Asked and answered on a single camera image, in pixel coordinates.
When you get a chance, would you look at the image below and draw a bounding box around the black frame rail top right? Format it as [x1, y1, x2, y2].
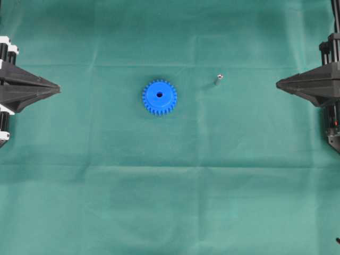
[331, 0, 340, 33]

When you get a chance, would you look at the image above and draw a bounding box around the small metal shaft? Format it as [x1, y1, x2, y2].
[214, 74, 224, 86]

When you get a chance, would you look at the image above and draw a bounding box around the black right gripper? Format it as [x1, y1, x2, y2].
[276, 33, 340, 154]

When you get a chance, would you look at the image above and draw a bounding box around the green table cloth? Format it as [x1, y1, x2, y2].
[1, 1, 339, 254]

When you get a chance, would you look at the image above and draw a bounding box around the blue plastic gear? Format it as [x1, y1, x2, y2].
[142, 80, 173, 115]

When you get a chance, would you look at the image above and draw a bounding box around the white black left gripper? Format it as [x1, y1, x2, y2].
[0, 35, 62, 148]

